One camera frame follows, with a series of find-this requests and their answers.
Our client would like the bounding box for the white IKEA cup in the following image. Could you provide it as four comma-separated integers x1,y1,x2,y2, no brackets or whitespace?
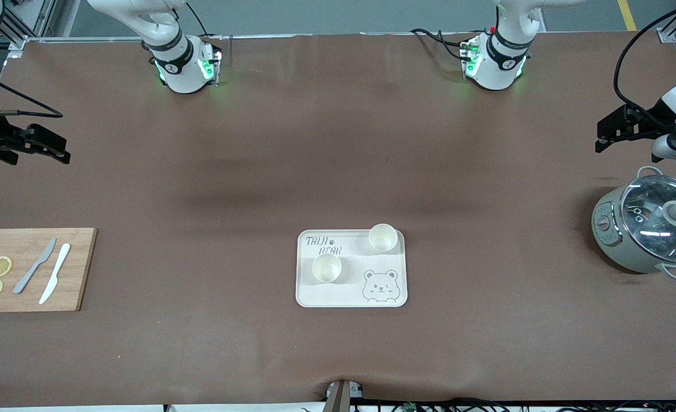
368,223,398,253
312,253,342,284

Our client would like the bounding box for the glass pot lid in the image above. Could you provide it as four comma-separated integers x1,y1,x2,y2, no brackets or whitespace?
620,174,676,253

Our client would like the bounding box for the grey-green electric cooking pot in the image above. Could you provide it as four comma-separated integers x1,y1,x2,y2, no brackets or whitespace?
591,165,676,280

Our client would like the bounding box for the grey plastic knife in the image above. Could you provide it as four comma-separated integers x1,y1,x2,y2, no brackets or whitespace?
13,237,57,295

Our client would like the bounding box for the white plastic knife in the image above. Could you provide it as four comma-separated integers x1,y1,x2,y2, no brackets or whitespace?
38,243,72,305

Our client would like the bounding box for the bamboo cutting board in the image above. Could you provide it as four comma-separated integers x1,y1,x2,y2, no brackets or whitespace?
0,228,97,313

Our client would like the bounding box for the cream bear print tray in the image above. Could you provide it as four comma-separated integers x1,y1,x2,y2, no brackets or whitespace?
296,229,408,308

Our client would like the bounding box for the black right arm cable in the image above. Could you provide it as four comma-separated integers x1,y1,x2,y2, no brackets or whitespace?
0,64,64,118

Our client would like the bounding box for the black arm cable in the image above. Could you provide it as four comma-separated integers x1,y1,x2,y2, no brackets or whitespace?
612,0,676,129
0,64,64,118

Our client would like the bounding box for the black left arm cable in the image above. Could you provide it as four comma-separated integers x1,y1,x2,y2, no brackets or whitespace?
612,0,676,129

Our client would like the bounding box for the black base cable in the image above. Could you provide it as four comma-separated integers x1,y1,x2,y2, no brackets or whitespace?
184,0,224,41
409,27,471,61

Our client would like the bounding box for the brown camera mount post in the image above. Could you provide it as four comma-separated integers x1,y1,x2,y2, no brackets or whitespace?
323,378,365,412

